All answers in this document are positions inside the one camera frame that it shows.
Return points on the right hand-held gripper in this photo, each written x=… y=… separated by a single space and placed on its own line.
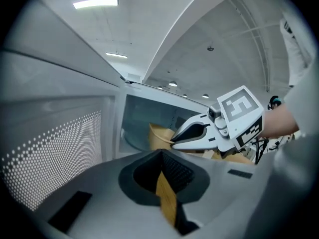
x=241 y=113

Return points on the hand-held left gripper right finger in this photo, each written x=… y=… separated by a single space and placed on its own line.
x=224 y=198

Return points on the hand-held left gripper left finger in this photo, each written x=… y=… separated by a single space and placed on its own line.
x=99 y=203

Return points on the white microwave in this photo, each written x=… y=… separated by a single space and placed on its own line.
x=62 y=138

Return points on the person's right forearm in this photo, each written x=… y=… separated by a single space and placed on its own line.
x=279 y=121

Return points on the round ceiling lamp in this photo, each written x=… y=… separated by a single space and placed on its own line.
x=173 y=84
x=205 y=96

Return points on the black tripod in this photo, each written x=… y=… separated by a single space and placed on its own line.
x=260 y=149

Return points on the person's white clothing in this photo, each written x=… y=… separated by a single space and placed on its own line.
x=299 y=183

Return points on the ceiling dome sensor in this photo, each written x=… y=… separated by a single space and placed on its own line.
x=210 y=48

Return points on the long ceiling light panel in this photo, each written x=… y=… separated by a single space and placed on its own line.
x=116 y=55
x=96 y=3

